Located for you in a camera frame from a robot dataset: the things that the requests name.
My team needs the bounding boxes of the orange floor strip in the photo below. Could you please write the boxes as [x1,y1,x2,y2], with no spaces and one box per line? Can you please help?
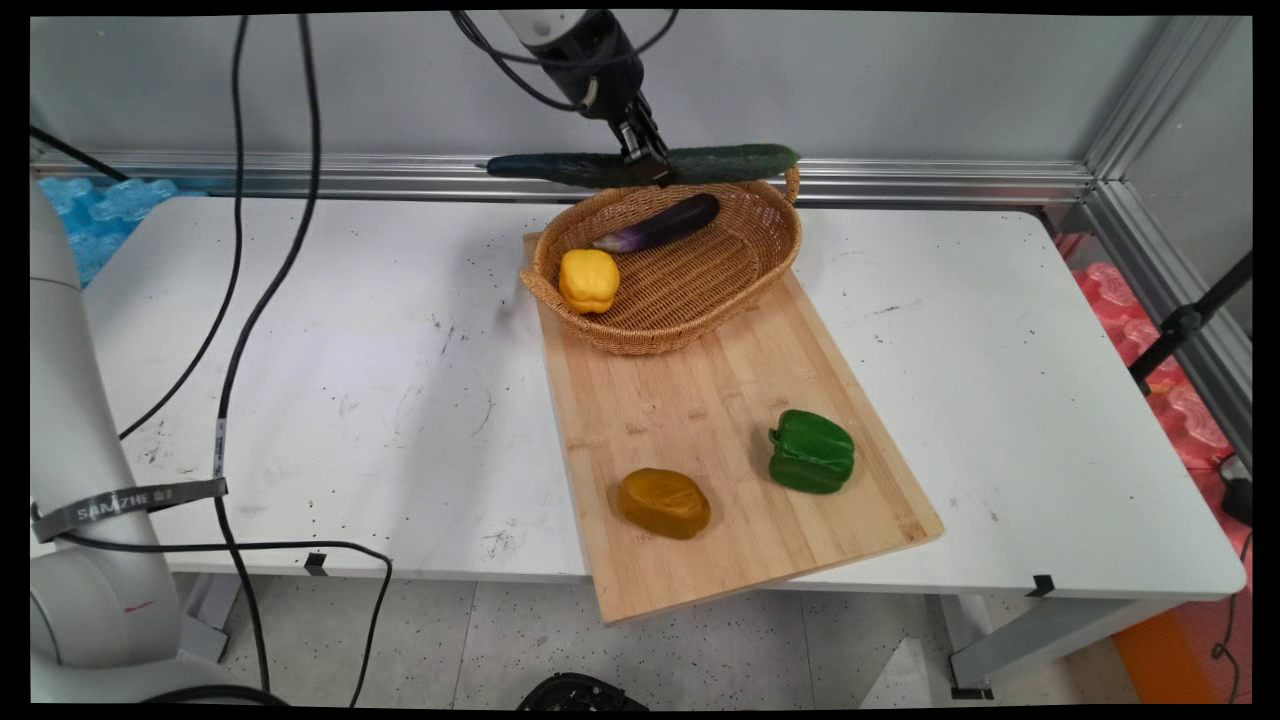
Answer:
[1112,605,1227,706]

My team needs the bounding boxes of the woven wicker basket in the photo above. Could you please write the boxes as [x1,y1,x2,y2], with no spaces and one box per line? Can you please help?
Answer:
[520,165,803,358]

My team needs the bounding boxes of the black cable behind arm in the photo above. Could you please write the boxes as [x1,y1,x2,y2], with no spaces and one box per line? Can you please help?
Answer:
[30,125,131,184]

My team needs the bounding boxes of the black device with cable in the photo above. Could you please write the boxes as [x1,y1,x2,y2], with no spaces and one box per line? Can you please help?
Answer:
[1210,455,1253,701]

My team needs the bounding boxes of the blue bubble wrap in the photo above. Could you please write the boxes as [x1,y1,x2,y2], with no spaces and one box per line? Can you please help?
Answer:
[38,178,183,288]

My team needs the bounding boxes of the grey printed velcro strap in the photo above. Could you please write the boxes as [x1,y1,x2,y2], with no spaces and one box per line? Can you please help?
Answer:
[32,478,230,545]

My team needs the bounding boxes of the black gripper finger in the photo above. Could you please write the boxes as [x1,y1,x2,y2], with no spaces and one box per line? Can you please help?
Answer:
[628,93,674,187]
[610,118,653,167]

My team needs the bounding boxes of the brown yellow potato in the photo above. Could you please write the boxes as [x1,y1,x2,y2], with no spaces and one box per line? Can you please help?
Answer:
[616,467,712,542]

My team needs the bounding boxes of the grey table leg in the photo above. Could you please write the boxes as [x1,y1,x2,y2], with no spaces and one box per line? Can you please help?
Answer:
[178,572,247,663]
[940,594,1183,701]

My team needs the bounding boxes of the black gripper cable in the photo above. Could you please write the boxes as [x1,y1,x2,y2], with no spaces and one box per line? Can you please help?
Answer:
[449,10,681,113]

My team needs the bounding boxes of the thin black cable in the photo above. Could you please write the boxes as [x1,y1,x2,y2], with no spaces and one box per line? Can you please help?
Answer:
[118,14,250,442]

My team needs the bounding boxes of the yellow bell pepper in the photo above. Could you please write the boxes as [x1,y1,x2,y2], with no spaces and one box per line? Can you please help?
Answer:
[558,249,622,316]

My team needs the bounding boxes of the purple eggplant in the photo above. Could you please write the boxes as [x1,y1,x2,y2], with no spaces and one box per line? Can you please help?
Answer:
[592,193,722,254]

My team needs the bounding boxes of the long dark green cucumber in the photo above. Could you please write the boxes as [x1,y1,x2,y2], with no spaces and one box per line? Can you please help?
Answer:
[487,144,801,190]

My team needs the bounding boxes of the black round floor object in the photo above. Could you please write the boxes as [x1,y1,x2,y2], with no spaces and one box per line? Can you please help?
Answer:
[517,672,650,713]

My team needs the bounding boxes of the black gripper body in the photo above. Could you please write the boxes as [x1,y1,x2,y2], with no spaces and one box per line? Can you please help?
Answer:
[500,10,648,123]

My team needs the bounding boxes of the black tripod stand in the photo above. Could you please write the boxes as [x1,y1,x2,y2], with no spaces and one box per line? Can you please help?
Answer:
[1128,250,1253,387]

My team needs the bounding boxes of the thick black cable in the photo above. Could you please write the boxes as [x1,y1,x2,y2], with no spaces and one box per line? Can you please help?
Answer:
[212,14,322,693]

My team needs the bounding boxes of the aluminium frame rail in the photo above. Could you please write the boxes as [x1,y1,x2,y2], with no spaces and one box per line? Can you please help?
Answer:
[30,152,1097,208]
[1084,15,1253,466]

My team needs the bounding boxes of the pink bubble wrap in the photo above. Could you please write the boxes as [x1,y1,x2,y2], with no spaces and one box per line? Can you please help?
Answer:
[1055,232,1253,591]

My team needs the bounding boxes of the wooden cutting board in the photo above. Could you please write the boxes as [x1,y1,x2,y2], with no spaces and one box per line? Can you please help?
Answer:
[524,232,945,627]

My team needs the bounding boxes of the green bell pepper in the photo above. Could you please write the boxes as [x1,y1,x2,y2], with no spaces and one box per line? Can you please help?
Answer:
[768,409,857,495]

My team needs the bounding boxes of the black floor cable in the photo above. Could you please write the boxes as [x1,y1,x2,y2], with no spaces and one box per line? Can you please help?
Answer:
[60,533,394,707]

